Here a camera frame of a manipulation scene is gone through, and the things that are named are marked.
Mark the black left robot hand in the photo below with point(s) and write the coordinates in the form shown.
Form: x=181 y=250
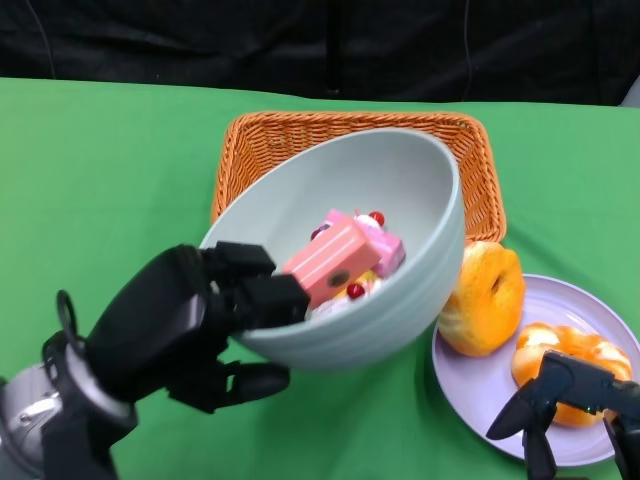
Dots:
x=160 y=320

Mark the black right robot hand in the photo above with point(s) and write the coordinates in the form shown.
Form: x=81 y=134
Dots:
x=590 y=395

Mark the striped shell-shaped bread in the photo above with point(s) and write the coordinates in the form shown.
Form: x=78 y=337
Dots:
x=475 y=315

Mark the salmon wedge toy cake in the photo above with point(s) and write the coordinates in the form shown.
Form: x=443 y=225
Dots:
x=325 y=260

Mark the yellow toy cake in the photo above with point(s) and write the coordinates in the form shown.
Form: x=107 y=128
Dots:
x=370 y=287

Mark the pink toy cake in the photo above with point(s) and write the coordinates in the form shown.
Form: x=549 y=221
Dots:
x=387 y=250

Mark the pale green bowl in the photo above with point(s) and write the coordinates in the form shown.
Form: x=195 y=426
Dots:
x=375 y=180

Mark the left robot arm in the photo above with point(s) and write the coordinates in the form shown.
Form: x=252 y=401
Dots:
x=30 y=415

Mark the lavender plate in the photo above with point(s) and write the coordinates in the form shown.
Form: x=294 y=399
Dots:
x=480 y=390

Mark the orange wicker basket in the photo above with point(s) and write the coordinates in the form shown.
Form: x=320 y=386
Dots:
x=485 y=180

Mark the green tablecloth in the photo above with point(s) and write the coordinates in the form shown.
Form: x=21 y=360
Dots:
x=100 y=175

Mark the black backdrop curtain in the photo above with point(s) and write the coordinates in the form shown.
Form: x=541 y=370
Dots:
x=200 y=40

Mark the grey white object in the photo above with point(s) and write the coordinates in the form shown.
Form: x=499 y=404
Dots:
x=632 y=94

